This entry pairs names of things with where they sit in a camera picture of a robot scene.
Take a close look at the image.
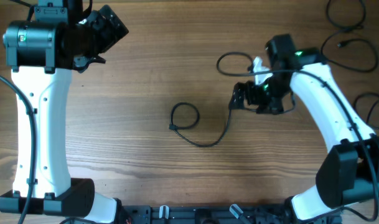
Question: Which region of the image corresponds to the black cable bundle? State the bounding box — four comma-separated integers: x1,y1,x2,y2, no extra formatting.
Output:
168,101,233,148

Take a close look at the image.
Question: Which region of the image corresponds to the black cable edge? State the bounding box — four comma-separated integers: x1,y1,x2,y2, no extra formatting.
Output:
352,92,379,131

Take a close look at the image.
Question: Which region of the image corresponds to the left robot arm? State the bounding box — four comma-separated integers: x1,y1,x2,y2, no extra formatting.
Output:
0,0,133,223

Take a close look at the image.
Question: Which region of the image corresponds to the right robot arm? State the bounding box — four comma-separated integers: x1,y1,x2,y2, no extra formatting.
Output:
228,34,379,223

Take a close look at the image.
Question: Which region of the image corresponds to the black right camera cable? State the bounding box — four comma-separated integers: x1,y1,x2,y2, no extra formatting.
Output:
216,51,379,222

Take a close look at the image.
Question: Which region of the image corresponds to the black camera cable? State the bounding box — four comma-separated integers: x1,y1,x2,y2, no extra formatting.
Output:
216,51,379,222
0,70,38,224

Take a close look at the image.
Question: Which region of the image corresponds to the black left camera cable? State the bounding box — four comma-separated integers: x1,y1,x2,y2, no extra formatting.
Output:
0,70,38,224

